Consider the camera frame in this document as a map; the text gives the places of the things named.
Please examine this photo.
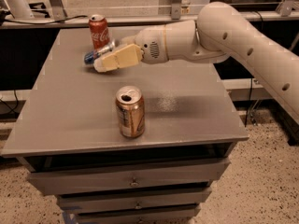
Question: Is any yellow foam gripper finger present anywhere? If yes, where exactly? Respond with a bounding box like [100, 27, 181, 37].
[93, 44, 143, 73]
[120, 35, 135, 45]

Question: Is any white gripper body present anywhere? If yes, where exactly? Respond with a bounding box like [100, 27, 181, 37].
[135, 25, 168, 64]

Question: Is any silver blue redbull can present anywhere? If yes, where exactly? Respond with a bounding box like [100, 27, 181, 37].
[84, 39, 117, 64]

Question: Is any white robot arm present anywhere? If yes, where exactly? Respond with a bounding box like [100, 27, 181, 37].
[93, 2, 299, 121]

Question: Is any red coca-cola can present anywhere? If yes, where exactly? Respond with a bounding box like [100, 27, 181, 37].
[89, 14, 110, 49]

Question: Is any gold soda can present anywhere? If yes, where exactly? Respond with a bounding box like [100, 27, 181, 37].
[115, 86, 145, 138]

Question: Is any grey drawer cabinet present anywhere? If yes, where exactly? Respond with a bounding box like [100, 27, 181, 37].
[3, 29, 247, 224]

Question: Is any white pipe top left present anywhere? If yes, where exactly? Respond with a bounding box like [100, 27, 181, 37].
[6, 0, 34, 19]

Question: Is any black cable on rail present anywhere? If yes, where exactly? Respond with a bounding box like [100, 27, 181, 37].
[3, 14, 89, 25]

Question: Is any metal frame rail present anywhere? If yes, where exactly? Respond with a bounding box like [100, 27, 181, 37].
[0, 10, 299, 30]

